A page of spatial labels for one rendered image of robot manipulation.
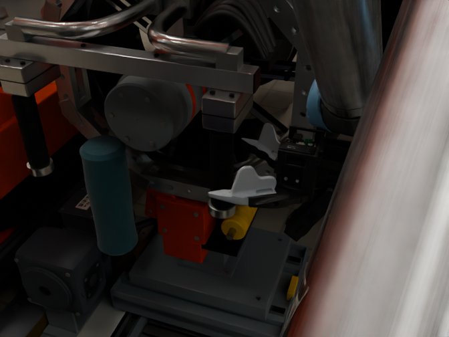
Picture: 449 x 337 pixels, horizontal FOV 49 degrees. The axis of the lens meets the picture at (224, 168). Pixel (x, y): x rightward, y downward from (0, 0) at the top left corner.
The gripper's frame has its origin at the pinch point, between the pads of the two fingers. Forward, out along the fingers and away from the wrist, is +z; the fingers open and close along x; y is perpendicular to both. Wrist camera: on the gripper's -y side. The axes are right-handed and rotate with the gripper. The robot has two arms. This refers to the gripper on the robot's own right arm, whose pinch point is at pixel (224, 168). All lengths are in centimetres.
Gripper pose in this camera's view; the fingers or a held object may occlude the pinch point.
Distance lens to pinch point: 74.1
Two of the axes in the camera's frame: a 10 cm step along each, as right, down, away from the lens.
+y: 0.0, -8.2, -5.7
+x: -3.3, 5.4, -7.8
